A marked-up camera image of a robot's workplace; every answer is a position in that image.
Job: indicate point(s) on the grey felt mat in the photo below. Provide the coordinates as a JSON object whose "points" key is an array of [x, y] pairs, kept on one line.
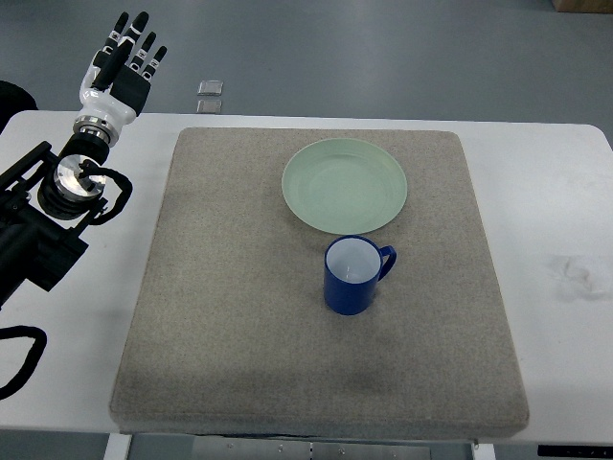
{"points": [[231, 334]]}

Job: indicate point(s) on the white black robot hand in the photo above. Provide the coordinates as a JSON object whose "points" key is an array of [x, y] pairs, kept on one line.
{"points": [[116, 85]]}

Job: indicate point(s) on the black chair edge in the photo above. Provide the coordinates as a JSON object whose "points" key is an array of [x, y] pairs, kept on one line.
{"points": [[14, 99]]}

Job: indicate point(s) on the lower floor socket plate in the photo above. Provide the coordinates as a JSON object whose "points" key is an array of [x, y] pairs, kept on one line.
{"points": [[209, 106]]}

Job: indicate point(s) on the light green plate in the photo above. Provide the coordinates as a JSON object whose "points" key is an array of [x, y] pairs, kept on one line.
{"points": [[344, 186]]}

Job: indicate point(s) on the blue cup white inside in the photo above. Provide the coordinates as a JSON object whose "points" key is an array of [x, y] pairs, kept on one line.
{"points": [[354, 265]]}

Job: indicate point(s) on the upper floor socket plate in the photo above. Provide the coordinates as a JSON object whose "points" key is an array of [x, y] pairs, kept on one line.
{"points": [[210, 88]]}

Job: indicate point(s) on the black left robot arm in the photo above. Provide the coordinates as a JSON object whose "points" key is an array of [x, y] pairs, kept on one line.
{"points": [[48, 200]]}

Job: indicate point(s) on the cardboard box corner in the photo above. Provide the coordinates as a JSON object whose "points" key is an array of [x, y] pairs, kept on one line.
{"points": [[583, 6]]}

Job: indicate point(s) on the floor socket plate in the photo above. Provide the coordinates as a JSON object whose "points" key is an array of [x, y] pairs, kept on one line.
{"points": [[209, 106], [210, 88]]}

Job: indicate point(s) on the metal table frame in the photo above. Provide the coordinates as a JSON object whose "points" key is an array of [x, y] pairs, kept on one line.
{"points": [[119, 446]]}

